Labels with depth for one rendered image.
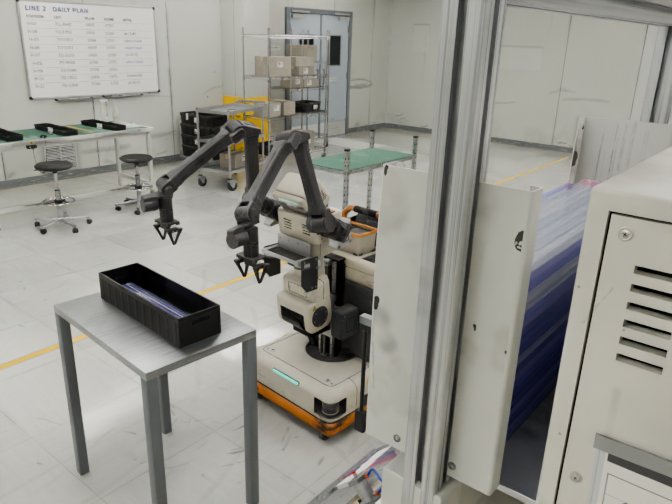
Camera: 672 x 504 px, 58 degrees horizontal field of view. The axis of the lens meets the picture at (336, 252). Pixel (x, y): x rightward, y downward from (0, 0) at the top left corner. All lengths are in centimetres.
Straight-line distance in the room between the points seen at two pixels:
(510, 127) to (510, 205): 1125
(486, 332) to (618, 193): 17
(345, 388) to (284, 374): 33
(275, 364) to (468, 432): 247
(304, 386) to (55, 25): 622
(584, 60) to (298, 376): 915
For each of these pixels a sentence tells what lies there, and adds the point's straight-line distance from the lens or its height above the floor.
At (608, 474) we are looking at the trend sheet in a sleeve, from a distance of 63.
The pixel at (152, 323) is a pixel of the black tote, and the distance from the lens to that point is 228.
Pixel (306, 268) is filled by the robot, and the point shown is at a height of 86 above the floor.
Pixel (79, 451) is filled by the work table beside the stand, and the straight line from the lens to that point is 292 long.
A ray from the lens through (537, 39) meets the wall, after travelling 1159.
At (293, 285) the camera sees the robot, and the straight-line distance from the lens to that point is 287.
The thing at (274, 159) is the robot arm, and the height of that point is 138.
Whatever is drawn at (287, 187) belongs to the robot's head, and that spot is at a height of 119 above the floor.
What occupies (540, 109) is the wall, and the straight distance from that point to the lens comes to 1157.
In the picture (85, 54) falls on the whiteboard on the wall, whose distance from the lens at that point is 843.
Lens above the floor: 183
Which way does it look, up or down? 20 degrees down
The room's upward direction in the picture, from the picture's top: 2 degrees clockwise
